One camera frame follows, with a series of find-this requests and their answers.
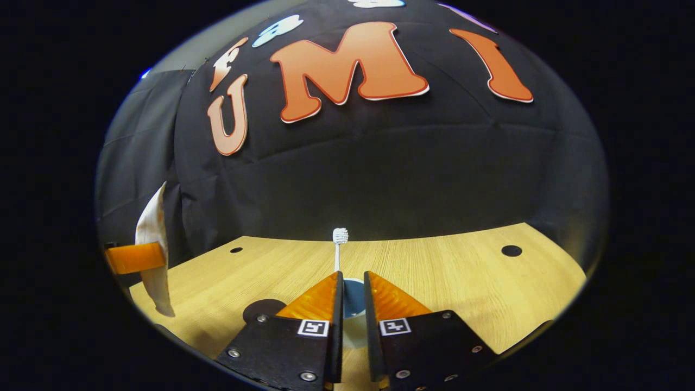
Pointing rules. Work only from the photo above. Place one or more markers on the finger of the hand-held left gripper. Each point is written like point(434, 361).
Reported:
point(136, 258)

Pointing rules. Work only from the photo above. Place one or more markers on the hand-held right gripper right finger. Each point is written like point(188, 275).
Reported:
point(370, 320)

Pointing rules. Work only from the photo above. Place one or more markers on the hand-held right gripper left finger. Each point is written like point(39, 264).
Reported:
point(336, 320)

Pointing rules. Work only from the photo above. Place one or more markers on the white toothpaste tube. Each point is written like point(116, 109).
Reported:
point(152, 222)

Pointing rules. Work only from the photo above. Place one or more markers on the dark brown round coaster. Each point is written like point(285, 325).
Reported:
point(260, 309)

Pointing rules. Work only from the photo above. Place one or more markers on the white toothbrush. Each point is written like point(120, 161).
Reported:
point(340, 239)

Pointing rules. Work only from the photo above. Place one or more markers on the black backdrop cloth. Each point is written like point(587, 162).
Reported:
point(380, 179)

